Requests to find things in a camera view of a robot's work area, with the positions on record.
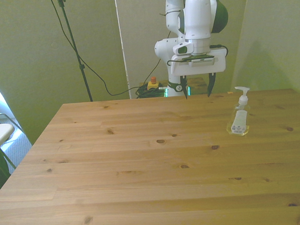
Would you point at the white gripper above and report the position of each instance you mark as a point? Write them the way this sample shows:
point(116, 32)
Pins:
point(200, 65)

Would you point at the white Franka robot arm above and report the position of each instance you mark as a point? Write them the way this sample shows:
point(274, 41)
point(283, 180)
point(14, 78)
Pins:
point(197, 18)

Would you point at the clear sanitizer pump bottle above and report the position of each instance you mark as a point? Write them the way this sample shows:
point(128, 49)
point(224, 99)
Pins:
point(239, 118)

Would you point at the yellow emergency stop button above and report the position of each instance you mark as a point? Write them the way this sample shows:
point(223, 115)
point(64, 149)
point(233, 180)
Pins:
point(154, 84)

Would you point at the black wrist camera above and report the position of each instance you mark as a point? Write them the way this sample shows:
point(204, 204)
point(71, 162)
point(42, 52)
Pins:
point(200, 58)

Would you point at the white vertical wall strip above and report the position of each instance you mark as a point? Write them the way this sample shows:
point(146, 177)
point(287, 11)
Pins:
point(122, 45)

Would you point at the black camera stand pole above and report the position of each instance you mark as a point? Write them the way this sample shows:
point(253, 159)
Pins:
point(75, 49)

